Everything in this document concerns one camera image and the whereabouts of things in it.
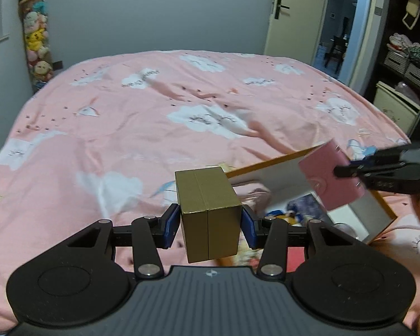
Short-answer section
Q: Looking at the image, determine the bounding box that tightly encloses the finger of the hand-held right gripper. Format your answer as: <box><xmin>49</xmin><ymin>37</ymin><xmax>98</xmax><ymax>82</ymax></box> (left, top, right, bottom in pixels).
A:
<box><xmin>333</xmin><ymin>164</ymin><xmax>420</xmax><ymax>194</ymax></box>
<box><xmin>350</xmin><ymin>146</ymin><xmax>412</xmax><ymax>169</ymax></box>

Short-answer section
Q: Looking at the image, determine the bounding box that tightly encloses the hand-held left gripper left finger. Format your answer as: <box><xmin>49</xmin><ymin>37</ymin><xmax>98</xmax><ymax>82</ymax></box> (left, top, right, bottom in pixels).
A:
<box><xmin>66</xmin><ymin>203</ymin><xmax>181</xmax><ymax>281</ymax></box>

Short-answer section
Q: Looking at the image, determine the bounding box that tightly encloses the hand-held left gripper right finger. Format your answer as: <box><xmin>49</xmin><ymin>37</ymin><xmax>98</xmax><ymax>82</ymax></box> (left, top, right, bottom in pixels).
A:
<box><xmin>241</xmin><ymin>205</ymin><xmax>355</xmax><ymax>281</ymax></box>

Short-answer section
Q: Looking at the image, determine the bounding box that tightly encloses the gold gift box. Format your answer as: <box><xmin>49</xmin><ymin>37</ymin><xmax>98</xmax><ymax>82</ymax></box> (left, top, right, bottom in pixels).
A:
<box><xmin>175</xmin><ymin>167</ymin><xmax>244</xmax><ymax>264</ymax></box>

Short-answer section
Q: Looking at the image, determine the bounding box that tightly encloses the pink leather wallet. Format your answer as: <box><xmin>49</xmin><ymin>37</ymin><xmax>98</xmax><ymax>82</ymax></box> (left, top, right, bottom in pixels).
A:
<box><xmin>297</xmin><ymin>139</ymin><xmax>367</xmax><ymax>211</ymax></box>

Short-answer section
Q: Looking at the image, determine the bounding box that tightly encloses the orange cardboard box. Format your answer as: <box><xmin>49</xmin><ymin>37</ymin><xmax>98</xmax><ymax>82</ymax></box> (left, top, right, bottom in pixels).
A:
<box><xmin>224</xmin><ymin>147</ymin><xmax>398</xmax><ymax>246</ymax></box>

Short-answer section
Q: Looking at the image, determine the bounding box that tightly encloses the white storage bin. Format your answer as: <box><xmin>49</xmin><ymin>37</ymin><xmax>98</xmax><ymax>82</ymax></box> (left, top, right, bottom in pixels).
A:
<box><xmin>374</xmin><ymin>81</ymin><xmax>420</xmax><ymax>134</ymax></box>

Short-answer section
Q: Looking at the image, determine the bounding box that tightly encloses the grey woven storage basket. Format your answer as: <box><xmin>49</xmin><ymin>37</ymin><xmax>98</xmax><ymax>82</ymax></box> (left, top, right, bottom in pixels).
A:
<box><xmin>384</xmin><ymin>50</ymin><xmax>411</xmax><ymax>75</ymax></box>
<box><xmin>405</xmin><ymin>62</ymin><xmax>420</xmax><ymax>89</ymax></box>

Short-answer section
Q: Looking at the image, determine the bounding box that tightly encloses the pile of folded clothes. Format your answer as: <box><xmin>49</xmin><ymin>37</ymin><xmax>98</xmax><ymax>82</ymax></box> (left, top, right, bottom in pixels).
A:
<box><xmin>388</xmin><ymin>33</ymin><xmax>420</xmax><ymax>56</ymax></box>

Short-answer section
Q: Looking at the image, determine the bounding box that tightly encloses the dark wooden chair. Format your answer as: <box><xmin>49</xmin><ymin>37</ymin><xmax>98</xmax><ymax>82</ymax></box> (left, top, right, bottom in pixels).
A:
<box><xmin>325</xmin><ymin>35</ymin><xmax>348</xmax><ymax>71</ymax></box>

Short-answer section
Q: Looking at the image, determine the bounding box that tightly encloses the pink printed blanket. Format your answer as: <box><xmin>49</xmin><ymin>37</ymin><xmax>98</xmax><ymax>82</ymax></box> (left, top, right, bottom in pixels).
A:
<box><xmin>0</xmin><ymin>50</ymin><xmax>420</xmax><ymax>336</ymax></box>

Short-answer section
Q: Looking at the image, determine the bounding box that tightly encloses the dark wooden shelf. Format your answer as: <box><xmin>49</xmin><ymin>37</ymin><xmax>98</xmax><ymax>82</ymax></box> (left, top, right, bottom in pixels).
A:
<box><xmin>364</xmin><ymin>0</ymin><xmax>420</xmax><ymax>137</ymax></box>

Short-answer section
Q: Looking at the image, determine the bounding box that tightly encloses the cream hanging bag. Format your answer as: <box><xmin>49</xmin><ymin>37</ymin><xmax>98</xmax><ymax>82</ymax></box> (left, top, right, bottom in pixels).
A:
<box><xmin>404</xmin><ymin>0</ymin><xmax>420</xmax><ymax>31</ymax></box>

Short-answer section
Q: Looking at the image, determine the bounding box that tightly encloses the cream door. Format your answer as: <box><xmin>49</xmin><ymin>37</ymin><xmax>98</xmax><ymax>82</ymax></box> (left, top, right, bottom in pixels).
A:
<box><xmin>264</xmin><ymin>0</ymin><xmax>331</xmax><ymax>65</ymax></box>

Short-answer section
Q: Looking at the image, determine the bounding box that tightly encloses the column of plush toys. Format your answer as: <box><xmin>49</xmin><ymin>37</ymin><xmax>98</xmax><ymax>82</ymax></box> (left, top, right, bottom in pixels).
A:
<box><xmin>18</xmin><ymin>0</ymin><xmax>55</xmax><ymax>92</ymax></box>

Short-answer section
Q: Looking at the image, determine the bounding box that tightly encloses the black door handle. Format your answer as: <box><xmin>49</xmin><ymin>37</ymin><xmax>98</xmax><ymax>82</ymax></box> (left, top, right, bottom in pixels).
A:
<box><xmin>271</xmin><ymin>0</ymin><xmax>290</xmax><ymax>20</ymax></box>

